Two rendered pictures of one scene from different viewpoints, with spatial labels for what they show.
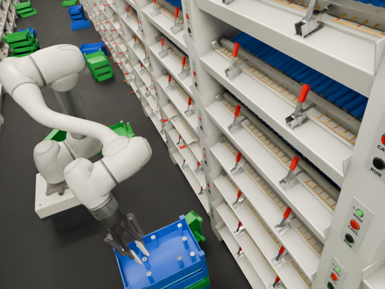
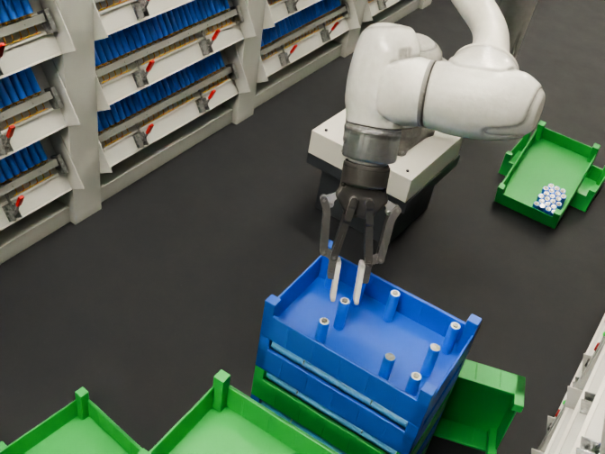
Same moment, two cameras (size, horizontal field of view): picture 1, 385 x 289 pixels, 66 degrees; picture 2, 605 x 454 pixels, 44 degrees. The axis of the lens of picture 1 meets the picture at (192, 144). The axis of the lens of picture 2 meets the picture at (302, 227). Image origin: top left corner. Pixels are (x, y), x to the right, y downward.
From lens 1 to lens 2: 36 cm
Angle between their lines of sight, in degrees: 34
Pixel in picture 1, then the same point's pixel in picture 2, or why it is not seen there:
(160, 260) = (365, 340)
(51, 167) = not seen: hidden behind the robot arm
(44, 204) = (330, 135)
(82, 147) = not seen: hidden behind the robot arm
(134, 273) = (311, 310)
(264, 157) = not seen: outside the picture
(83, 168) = (396, 41)
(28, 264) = (235, 202)
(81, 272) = (273, 281)
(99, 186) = (389, 93)
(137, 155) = (496, 99)
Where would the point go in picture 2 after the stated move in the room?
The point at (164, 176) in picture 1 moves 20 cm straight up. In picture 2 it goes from (561, 304) to (589, 249)
